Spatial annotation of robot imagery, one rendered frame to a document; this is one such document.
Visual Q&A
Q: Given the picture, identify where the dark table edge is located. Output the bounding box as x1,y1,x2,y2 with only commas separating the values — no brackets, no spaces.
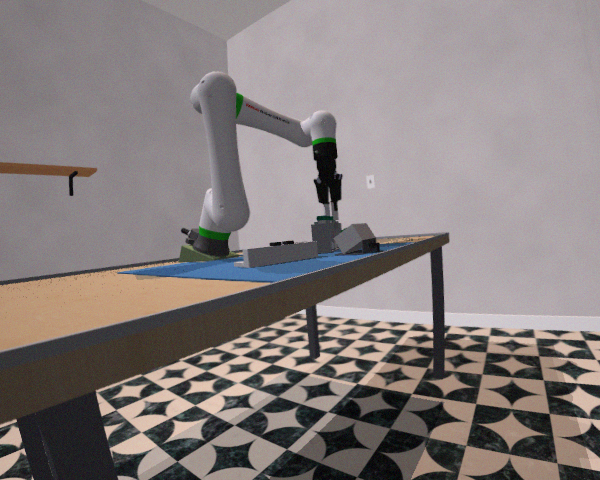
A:
0,232,449,370

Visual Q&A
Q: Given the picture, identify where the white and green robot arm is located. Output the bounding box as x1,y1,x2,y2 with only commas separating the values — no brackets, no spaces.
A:
181,72,338,256

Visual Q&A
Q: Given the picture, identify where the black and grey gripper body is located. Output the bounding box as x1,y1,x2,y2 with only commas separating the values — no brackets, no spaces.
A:
316,158,337,184

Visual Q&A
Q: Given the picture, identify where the white sloping button panel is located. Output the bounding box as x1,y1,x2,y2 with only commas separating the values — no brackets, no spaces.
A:
333,223,384,255

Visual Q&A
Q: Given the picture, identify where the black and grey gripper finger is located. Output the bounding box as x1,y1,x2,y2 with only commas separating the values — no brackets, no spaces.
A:
314,175,330,216
325,172,343,220

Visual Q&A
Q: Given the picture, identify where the blue flat mat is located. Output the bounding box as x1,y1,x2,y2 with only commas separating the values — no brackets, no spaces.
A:
117,249,380,283

